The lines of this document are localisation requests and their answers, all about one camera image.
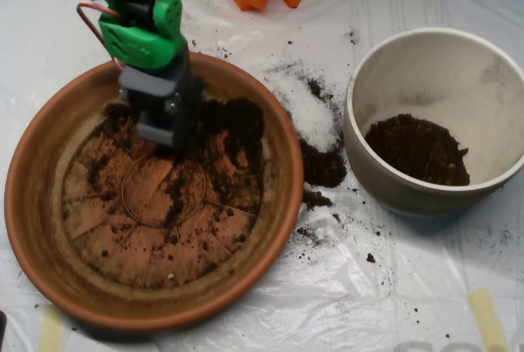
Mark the dark soil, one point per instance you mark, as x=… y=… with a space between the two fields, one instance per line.
x=241 y=123
x=413 y=155

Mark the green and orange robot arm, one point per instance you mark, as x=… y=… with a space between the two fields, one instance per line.
x=139 y=45

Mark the terracotta saucer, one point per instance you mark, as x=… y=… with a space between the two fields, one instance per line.
x=41 y=225

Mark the spilled soil heap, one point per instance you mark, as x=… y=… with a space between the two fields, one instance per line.
x=323 y=168

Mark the white ceramic pot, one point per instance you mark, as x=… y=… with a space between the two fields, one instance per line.
x=409 y=200

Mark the beige masking tape strip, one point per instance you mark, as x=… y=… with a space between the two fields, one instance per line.
x=487 y=319
x=51 y=331

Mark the dark object at edge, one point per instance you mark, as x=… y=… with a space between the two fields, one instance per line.
x=2 y=327

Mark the clear plastic sheet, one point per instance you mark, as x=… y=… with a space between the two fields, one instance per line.
x=368 y=307

